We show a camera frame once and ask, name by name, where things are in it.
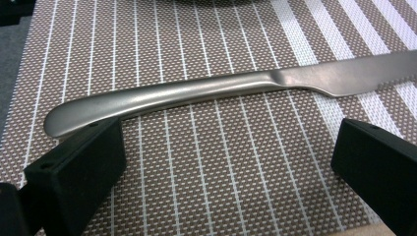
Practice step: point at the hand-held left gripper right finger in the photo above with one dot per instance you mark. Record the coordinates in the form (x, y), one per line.
(380, 167)

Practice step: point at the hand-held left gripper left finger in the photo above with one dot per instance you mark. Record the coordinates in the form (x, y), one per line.
(75, 183)

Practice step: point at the silver table knife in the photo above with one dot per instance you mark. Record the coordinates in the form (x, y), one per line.
(183, 95)

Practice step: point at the brown striped woven placemat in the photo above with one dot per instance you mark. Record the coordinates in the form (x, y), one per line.
(213, 170)

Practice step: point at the black object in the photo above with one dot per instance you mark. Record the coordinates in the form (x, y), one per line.
(14, 10)

